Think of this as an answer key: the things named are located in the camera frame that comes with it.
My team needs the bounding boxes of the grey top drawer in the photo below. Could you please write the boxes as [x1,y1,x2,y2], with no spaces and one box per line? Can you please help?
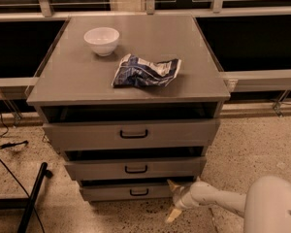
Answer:
[43,119,220,150]

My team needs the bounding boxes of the grey drawer cabinet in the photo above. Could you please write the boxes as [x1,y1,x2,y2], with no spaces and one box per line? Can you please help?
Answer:
[27,16,230,189]

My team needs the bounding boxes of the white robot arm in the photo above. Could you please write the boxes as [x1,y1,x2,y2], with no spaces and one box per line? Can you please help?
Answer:
[166,176,291,233]

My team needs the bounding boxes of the black floor cable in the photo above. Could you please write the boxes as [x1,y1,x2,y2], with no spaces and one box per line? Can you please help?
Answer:
[0,110,47,233]

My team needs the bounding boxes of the grey bottom drawer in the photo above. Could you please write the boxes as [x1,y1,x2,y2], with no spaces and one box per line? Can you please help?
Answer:
[80,182,172,202]

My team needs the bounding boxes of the white ceramic bowl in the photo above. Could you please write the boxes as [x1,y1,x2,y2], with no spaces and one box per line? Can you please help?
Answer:
[83,27,120,56]

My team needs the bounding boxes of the metal rail bracket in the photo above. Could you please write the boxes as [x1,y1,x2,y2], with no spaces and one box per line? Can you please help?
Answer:
[273,90,290,117]

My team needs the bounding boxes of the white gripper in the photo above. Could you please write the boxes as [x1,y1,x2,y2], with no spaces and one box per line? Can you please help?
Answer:
[165,179,193,223]

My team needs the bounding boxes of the crumpled blue white bag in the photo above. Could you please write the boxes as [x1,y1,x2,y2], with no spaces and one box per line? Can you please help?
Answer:
[112,53,181,87]

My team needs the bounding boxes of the black metal pole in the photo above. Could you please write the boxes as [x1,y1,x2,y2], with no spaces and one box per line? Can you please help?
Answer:
[17,162,49,233]

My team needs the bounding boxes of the grey middle drawer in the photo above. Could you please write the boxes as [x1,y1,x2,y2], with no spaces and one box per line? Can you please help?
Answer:
[65,157,206,181]

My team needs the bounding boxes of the grey drawer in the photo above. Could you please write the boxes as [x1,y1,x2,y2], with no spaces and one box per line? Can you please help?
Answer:
[80,182,172,202]
[65,157,206,181]
[43,119,220,150]

